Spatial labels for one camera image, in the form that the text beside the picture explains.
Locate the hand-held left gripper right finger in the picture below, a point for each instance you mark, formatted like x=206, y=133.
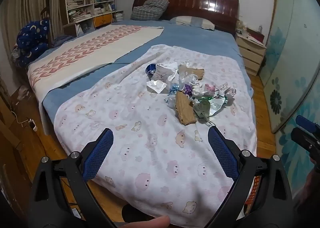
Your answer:
x=221, y=153

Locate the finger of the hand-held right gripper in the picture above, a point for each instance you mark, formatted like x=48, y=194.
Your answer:
x=304, y=121
x=306, y=143

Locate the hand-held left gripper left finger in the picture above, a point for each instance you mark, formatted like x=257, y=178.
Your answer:
x=100, y=153

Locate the red plastic waste basket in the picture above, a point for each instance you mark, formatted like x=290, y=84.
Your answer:
x=255, y=190

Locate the long torn cardboard piece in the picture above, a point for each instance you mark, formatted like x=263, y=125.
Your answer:
x=186, y=110

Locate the white wrapper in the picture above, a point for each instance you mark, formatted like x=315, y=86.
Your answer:
x=156, y=86

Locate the blue drink can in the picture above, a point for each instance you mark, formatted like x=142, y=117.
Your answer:
x=150, y=69

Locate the green clear plastic package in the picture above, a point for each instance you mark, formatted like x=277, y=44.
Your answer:
x=203, y=108

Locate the silver green foil wrapper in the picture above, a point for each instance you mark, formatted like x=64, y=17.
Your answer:
x=217, y=104

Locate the white animal print blanket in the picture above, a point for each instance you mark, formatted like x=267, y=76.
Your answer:
x=140, y=123

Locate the small clear plastic wrapper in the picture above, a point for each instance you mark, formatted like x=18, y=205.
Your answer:
x=230, y=94

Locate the pink wrapper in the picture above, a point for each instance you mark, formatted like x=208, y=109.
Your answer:
x=209, y=87

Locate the blue floral sliding door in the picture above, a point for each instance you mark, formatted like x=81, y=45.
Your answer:
x=292, y=50

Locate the purple candy wrapper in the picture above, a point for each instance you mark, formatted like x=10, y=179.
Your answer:
x=187, y=90

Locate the blue foil wrapper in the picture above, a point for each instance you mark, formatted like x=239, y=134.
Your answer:
x=174, y=90

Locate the crumpled clear plastic wrap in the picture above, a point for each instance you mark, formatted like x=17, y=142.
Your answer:
x=186, y=78

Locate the short torn cardboard piece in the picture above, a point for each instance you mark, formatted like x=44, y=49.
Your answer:
x=196, y=72

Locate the light wooden nightstand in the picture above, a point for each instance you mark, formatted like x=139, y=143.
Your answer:
x=250, y=53

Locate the red book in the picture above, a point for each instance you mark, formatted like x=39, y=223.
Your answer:
x=256, y=36

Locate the grey paper wrapper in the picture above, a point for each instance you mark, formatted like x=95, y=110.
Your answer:
x=162, y=73

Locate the cream blanket with pink pattern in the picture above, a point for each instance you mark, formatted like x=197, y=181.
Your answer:
x=85, y=50

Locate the navy moon print cloth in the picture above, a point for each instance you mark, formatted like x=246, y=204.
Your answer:
x=32, y=37

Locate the striped pillow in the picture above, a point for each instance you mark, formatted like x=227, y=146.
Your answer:
x=192, y=21

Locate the grey plaid pillow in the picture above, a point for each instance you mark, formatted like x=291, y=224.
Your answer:
x=148, y=9

